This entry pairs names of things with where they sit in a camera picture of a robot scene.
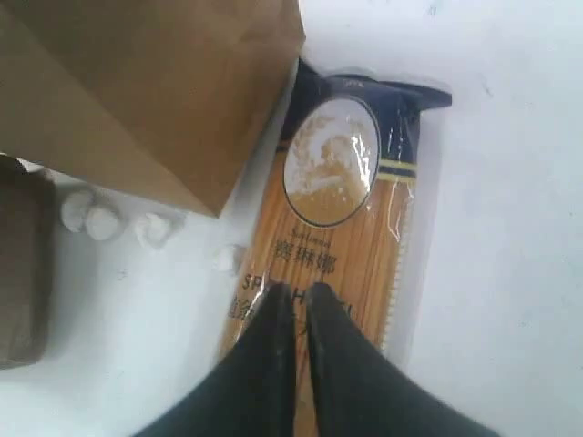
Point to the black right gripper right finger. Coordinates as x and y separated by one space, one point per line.
358 392

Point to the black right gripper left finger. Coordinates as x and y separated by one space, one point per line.
251 391

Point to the brown coffee pouch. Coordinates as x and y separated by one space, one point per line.
28 211

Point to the brown paper shopping bag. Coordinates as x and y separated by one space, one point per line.
159 99

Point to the spaghetti package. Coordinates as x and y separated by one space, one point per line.
338 201

